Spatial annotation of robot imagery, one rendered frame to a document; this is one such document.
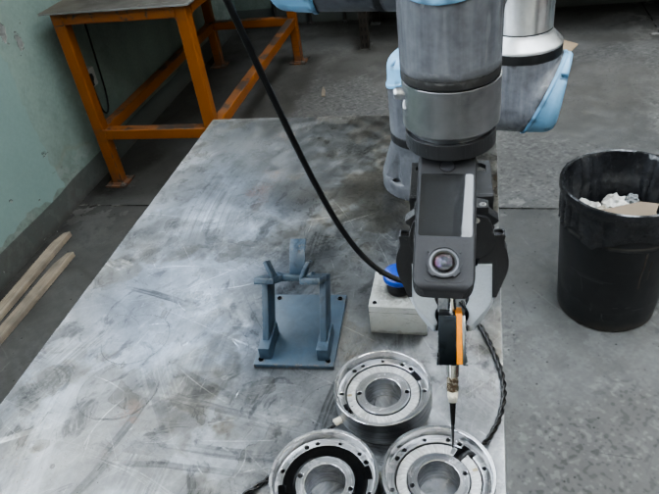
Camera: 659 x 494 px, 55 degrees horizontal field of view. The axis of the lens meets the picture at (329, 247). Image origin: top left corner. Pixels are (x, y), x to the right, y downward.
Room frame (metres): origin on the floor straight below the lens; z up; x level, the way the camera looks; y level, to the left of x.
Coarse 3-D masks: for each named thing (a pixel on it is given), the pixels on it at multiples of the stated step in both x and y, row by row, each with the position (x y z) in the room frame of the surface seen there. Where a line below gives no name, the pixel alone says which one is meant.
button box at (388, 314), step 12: (372, 288) 0.60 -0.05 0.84; (384, 288) 0.60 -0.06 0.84; (372, 300) 0.58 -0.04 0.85; (384, 300) 0.58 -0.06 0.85; (396, 300) 0.57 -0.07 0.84; (408, 300) 0.57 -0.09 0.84; (372, 312) 0.57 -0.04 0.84; (384, 312) 0.56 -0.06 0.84; (396, 312) 0.56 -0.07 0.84; (408, 312) 0.56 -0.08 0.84; (372, 324) 0.57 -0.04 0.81; (384, 324) 0.56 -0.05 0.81; (396, 324) 0.56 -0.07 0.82; (408, 324) 0.56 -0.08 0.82; (420, 324) 0.55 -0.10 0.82
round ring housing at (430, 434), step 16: (416, 432) 0.38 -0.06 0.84; (432, 432) 0.38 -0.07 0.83; (448, 432) 0.38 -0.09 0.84; (464, 432) 0.37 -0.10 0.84; (400, 448) 0.37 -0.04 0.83; (416, 448) 0.37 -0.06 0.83; (480, 448) 0.36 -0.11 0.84; (384, 464) 0.35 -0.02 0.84; (416, 464) 0.35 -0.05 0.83; (432, 464) 0.36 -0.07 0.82; (448, 464) 0.35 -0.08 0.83; (480, 464) 0.34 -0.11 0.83; (384, 480) 0.33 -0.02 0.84; (416, 480) 0.34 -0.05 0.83; (464, 480) 0.33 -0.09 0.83; (496, 480) 0.32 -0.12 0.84
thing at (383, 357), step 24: (360, 360) 0.49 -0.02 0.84; (384, 360) 0.49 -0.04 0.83; (408, 360) 0.48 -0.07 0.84; (336, 384) 0.46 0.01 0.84; (360, 384) 0.46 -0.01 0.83; (384, 384) 0.47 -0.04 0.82; (336, 408) 0.44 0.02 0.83; (384, 408) 0.43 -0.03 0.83; (360, 432) 0.40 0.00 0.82; (384, 432) 0.40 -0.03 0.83
